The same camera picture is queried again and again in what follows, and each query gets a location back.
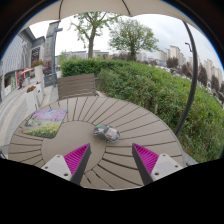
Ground red parasol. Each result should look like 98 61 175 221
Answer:
18 67 34 76

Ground brown slatted chair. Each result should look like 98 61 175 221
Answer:
57 73 99 101

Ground curved dark parasol pole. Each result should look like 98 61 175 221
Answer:
173 19 200 137

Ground grey storefront building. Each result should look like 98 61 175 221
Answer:
0 27 46 101

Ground thin-crowned tree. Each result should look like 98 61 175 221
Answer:
69 12 116 60

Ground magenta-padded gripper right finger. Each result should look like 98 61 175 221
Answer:
131 142 184 186

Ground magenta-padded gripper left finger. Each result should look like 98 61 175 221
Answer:
40 142 92 187

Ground beige parasol canopy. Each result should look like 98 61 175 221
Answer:
19 0 204 34

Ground grey sign pillar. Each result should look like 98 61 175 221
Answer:
44 20 64 88

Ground round-crowned green tree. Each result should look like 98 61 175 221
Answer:
108 18 160 62

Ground beige apartment buildings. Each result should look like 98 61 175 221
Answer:
136 44 224 91

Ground tall white flower planter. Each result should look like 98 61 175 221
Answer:
32 59 45 83

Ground floral print mouse pad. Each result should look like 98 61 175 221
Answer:
21 109 68 140

